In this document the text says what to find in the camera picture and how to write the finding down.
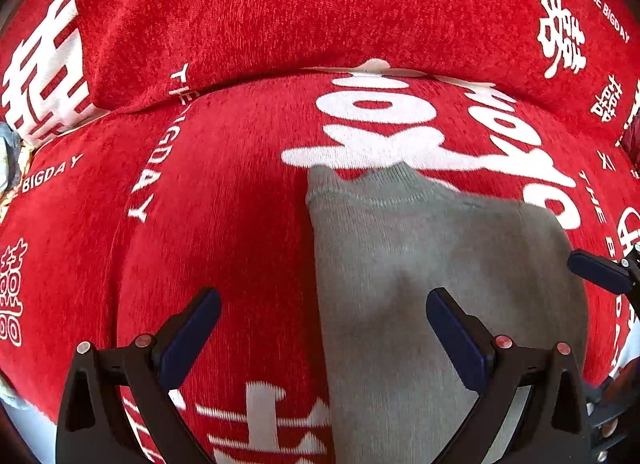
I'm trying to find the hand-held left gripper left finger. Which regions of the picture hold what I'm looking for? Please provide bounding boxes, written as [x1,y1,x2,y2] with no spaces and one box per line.
[56,287,222,464]

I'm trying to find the grey sweater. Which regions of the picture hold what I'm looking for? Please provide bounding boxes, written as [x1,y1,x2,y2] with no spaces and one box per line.
[305,164,590,464]

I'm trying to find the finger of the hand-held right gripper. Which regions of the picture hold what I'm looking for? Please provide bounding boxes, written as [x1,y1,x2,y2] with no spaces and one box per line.
[567,249,635,296]

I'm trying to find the grey patterned cloth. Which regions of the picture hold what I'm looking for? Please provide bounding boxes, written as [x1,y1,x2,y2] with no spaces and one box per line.
[0,120,32,197]

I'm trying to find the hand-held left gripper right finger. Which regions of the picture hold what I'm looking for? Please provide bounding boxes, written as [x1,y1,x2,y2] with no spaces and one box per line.
[425,287,593,464]

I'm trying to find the red printed blanket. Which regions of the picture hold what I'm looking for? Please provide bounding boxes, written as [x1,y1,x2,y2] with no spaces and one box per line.
[0,0,640,464]

